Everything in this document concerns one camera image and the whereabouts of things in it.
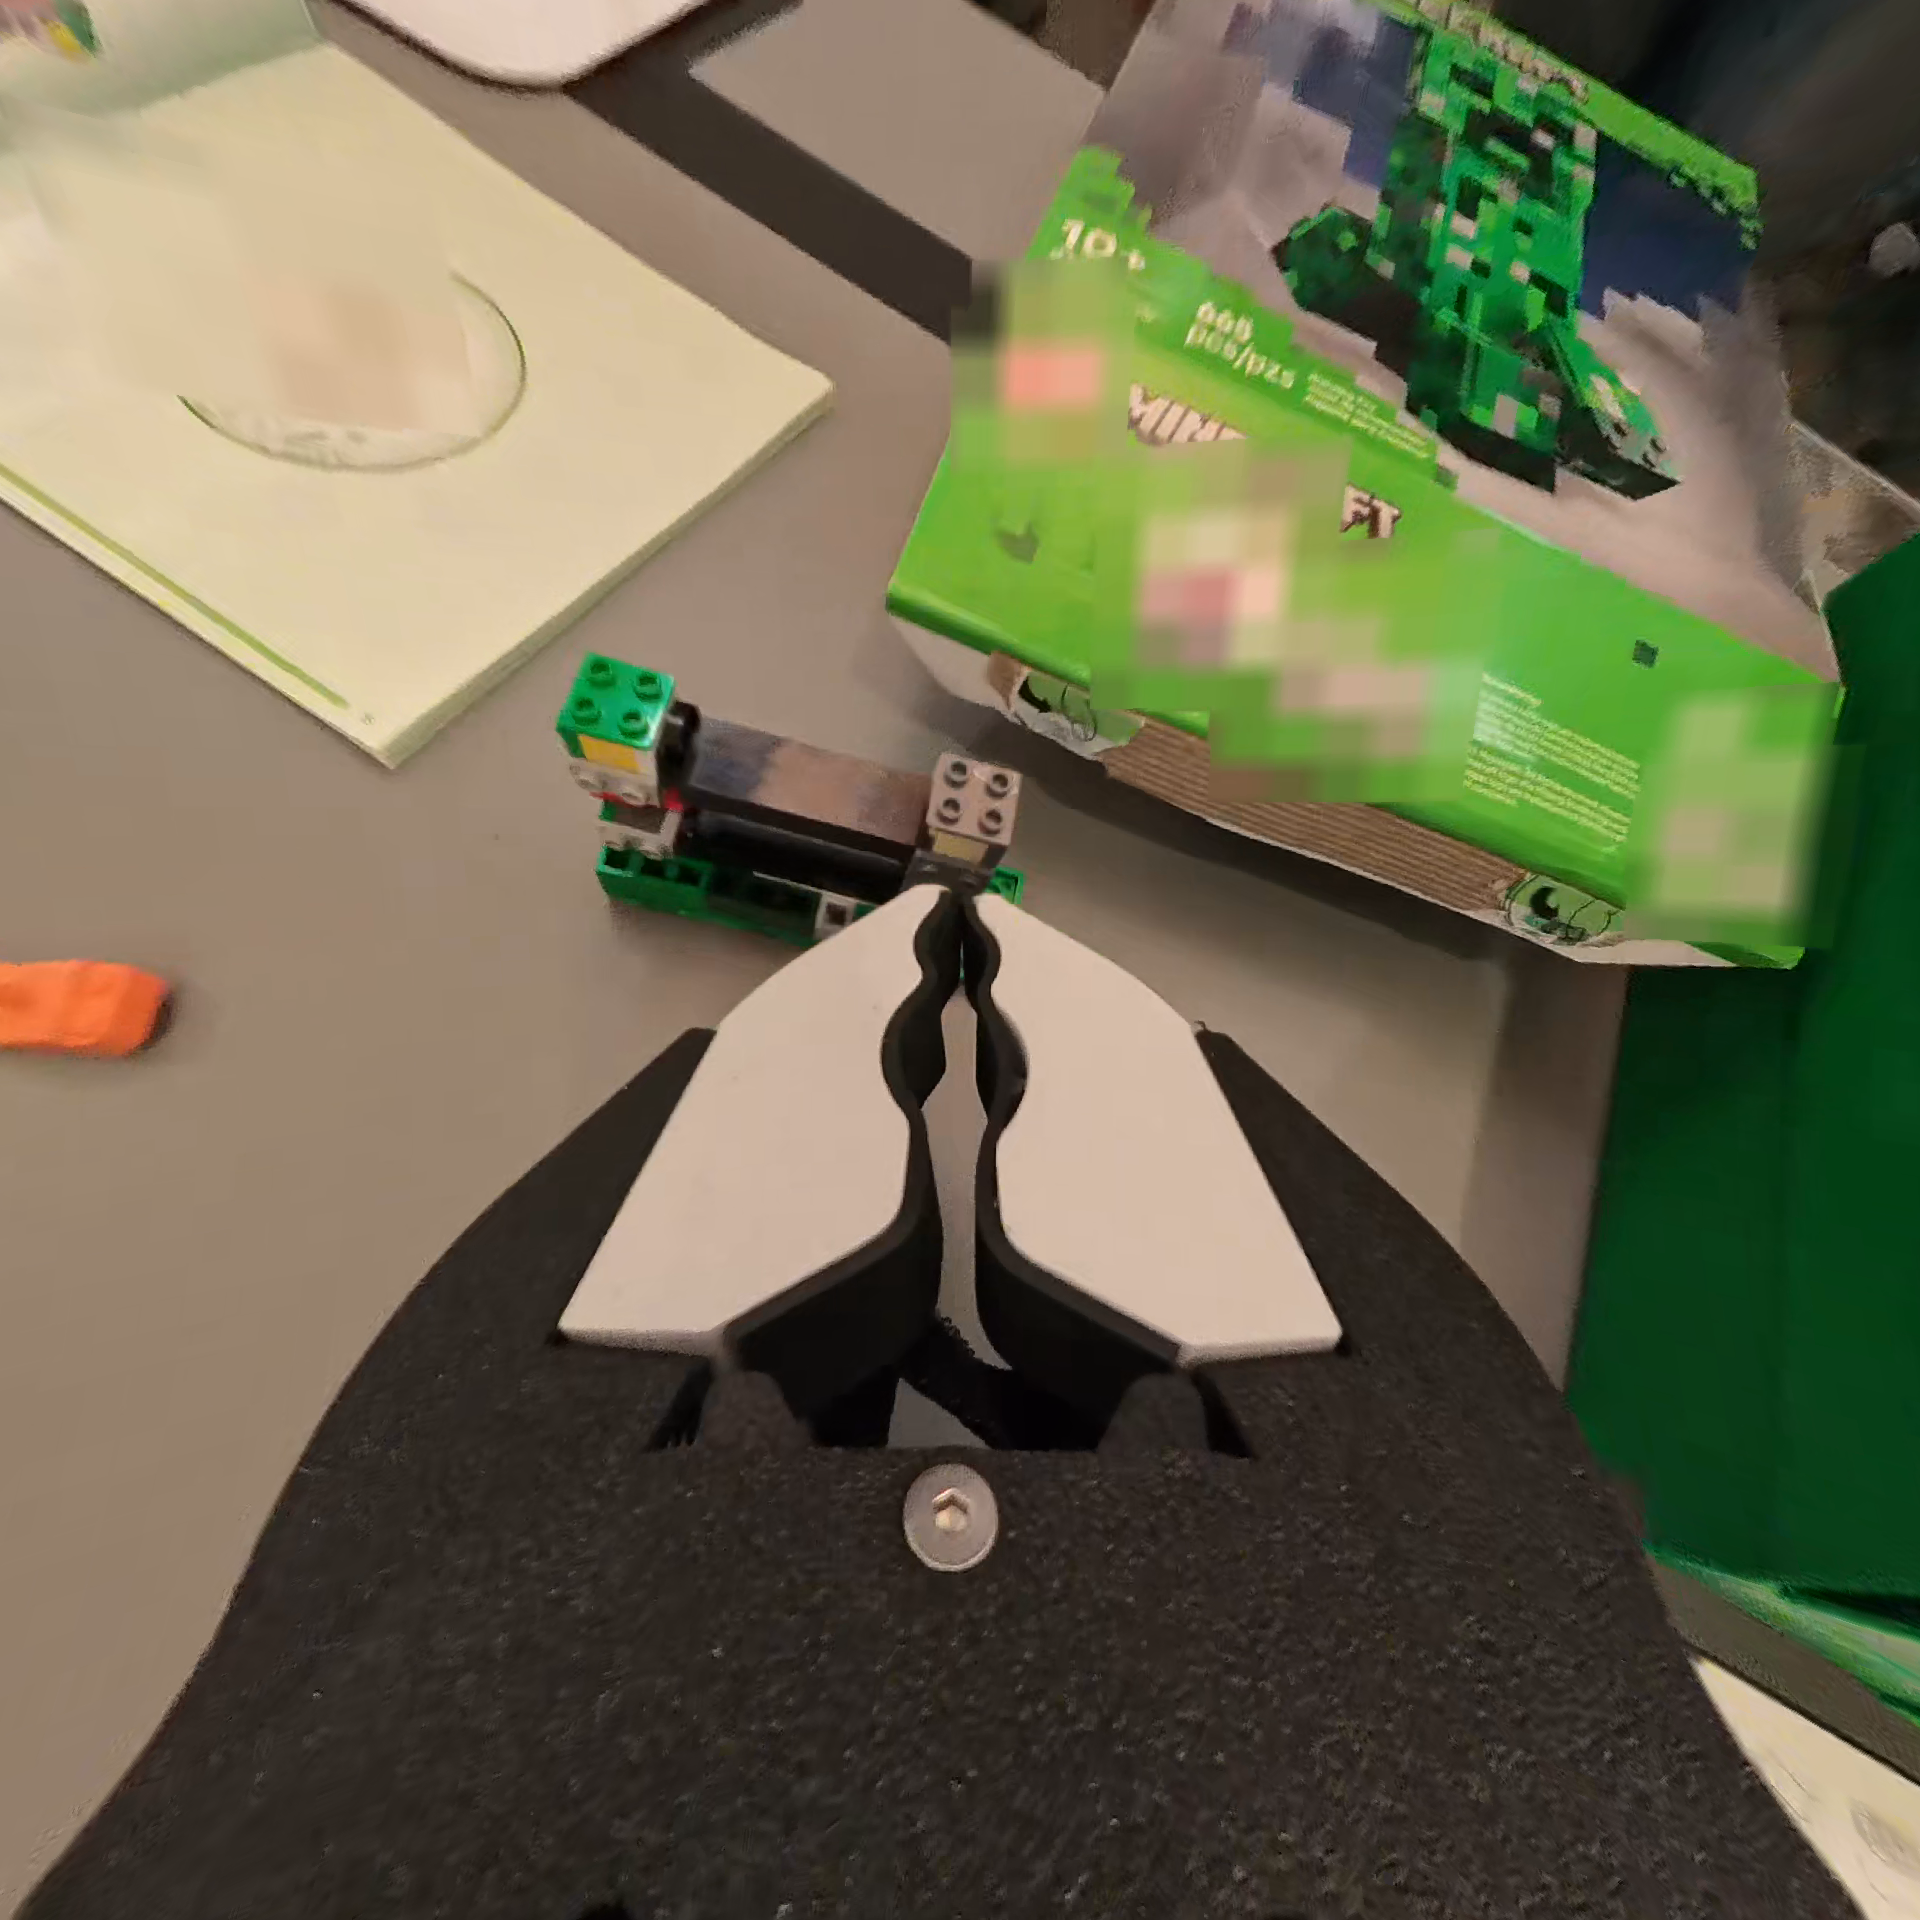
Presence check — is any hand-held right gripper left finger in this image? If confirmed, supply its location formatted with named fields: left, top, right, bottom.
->
left=559, top=885, right=963, bottom=1450

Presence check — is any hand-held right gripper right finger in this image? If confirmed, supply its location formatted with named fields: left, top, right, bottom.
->
left=957, top=897, right=1344, bottom=1450

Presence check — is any partly built toy brick model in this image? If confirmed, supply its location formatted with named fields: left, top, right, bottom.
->
left=555, top=655, right=1030, bottom=949

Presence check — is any white paper bag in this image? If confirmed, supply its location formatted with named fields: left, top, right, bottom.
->
left=0, top=0, right=512, bottom=468

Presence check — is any grey desk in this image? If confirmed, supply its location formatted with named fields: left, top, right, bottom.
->
left=0, top=0, right=1713, bottom=1908

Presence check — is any green plastic bin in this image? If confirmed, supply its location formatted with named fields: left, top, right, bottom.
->
left=1566, top=532, right=1920, bottom=1773

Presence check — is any green toy brick box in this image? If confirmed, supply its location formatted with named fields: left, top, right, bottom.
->
left=885, top=0, right=1849, bottom=971

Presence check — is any pale green instruction booklet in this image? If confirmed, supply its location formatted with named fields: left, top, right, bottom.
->
left=0, top=36, right=836, bottom=771

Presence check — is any orange brick separator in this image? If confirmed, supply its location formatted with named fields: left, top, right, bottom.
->
left=0, top=961, right=174, bottom=1060

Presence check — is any black panel on white stand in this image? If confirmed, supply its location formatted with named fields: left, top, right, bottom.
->
left=337, top=0, right=708, bottom=88

